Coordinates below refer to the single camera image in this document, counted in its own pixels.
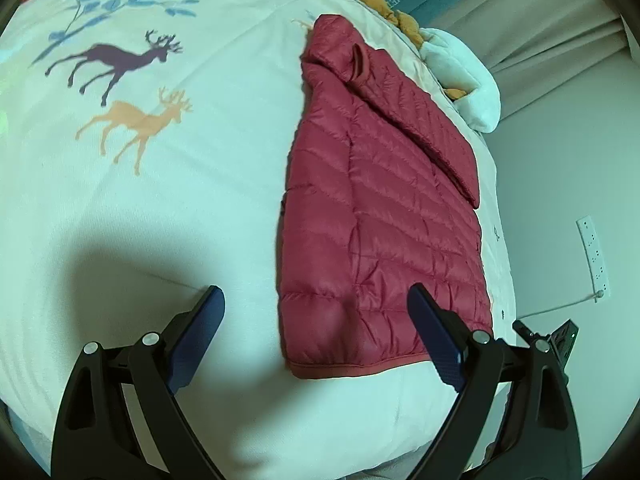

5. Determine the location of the white goose plush toy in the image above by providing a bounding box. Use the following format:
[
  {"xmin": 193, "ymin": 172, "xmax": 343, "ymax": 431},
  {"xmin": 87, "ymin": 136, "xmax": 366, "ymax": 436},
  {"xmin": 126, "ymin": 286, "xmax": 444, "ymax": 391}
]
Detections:
[{"xmin": 360, "ymin": 0, "xmax": 501, "ymax": 133}]

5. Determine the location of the pink printed duvet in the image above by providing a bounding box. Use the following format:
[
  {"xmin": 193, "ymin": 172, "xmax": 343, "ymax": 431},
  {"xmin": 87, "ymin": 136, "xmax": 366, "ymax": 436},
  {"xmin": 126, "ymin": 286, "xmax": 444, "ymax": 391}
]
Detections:
[{"xmin": 1, "ymin": 0, "xmax": 516, "ymax": 479}]

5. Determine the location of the beige curtain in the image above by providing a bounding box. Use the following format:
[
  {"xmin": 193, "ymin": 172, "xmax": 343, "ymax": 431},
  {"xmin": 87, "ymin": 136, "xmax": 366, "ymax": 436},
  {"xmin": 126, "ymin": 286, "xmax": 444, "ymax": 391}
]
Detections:
[{"xmin": 430, "ymin": 0, "xmax": 628, "ymax": 118}]

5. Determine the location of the white wall power strip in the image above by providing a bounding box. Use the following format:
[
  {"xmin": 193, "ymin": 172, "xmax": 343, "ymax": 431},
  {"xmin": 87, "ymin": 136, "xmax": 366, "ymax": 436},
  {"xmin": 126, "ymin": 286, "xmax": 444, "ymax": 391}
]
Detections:
[{"xmin": 576, "ymin": 216, "xmax": 611, "ymax": 302}]

